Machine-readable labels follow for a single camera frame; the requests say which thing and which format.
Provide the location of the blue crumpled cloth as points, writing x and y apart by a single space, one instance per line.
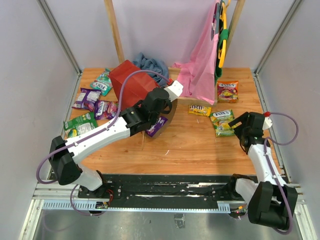
152 64

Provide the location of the yellow hanger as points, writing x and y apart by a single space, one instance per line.
223 25

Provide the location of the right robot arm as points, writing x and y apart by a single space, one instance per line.
270 202

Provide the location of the yellow M&M's packet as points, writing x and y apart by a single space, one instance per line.
199 110

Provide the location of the green snack packet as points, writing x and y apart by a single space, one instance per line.
80 125

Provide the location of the grey hanger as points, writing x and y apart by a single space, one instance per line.
216 19

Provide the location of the green hanger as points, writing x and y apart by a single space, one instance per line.
224 35

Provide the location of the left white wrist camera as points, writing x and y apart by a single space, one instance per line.
174 90

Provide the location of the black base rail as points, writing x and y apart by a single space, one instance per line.
165 192

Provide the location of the purple Fox's berries bag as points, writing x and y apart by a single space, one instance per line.
105 110

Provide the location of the brown red paper bag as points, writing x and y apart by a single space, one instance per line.
140 90

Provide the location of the orange Fox's fruits bag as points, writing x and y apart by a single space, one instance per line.
227 91

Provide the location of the green Fox's candy bag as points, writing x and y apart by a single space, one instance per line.
103 82

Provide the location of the green yellow Fox's bag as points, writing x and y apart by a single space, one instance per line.
220 121

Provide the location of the purple white snack packet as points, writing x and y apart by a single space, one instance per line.
155 129

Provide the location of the pink shirt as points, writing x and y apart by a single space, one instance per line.
198 75

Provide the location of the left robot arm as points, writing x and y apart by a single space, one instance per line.
66 155

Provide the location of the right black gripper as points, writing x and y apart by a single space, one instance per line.
242 118

